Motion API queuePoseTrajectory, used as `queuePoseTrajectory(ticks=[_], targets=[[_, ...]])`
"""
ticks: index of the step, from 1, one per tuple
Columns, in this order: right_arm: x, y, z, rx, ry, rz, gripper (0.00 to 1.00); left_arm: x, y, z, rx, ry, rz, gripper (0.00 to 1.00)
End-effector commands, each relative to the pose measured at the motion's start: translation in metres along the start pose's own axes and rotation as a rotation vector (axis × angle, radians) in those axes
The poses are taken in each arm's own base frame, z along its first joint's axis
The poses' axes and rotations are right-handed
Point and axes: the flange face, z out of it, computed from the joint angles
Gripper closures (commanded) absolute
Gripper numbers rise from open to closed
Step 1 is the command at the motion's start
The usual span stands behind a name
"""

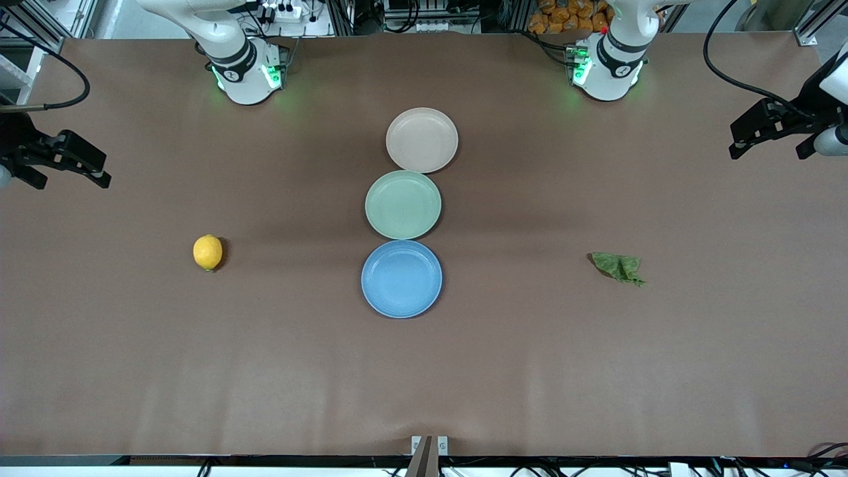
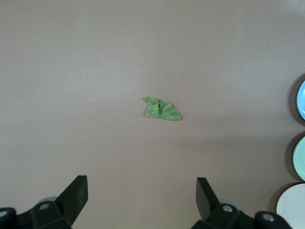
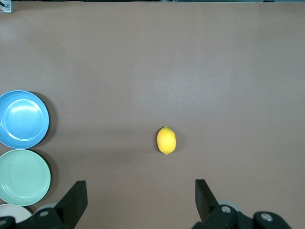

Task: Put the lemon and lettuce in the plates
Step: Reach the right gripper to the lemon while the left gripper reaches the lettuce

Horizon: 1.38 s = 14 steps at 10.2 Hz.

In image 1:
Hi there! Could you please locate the yellow lemon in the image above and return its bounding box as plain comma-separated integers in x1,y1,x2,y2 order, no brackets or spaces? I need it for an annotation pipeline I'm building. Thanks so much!
193,235,223,272

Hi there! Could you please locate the green lettuce leaf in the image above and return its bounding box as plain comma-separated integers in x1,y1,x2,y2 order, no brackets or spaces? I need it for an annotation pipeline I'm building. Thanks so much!
590,251,647,287

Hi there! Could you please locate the bag of orange items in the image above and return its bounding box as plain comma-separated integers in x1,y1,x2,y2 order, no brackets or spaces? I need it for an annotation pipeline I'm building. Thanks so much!
527,0,614,35

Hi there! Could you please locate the white power strip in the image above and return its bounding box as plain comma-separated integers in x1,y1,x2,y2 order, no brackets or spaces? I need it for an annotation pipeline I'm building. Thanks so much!
260,0,304,21

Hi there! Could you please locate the light green plate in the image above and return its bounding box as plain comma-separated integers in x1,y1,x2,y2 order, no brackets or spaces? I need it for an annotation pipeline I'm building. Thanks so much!
364,170,443,240

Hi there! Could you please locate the pale pink plate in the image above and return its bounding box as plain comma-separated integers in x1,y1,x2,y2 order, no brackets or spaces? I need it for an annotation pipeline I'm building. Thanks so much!
386,107,459,174

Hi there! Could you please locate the blue plate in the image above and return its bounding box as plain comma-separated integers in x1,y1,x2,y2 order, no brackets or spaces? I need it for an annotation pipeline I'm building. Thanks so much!
360,240,443,319

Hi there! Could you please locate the white side frame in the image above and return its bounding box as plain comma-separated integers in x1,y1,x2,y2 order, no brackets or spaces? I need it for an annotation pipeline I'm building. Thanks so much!
0,52,44,107

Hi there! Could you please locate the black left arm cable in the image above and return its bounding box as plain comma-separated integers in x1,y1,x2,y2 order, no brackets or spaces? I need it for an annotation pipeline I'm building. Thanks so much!
702,0,817,121

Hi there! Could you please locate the aluminium frame profile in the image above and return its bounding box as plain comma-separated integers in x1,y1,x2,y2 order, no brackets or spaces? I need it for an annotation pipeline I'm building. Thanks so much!
792,0,848,47
0,0,100,48

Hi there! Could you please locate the black frame post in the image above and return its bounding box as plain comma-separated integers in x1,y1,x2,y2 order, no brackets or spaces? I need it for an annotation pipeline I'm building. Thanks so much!
327,0,356,36

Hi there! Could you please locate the metal camera stand bracket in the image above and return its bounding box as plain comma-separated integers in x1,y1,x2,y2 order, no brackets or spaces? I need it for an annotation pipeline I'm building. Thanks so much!
405,435,449,477

